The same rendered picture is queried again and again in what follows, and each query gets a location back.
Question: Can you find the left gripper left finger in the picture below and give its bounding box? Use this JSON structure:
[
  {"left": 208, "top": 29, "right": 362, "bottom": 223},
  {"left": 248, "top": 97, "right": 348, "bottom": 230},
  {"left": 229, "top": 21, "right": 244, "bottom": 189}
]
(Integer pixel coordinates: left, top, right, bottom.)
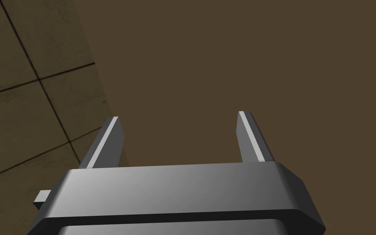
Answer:
[{"left": 78, "top": 116, "right": 125, "bottom": 170}]

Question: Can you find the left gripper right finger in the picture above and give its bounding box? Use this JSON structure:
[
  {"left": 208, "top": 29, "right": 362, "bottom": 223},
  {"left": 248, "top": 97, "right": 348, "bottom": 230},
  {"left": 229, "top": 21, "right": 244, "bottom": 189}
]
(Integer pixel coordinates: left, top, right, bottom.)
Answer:
[{"left": 236, "top": 111, "right": 275, "bottom": 164}]

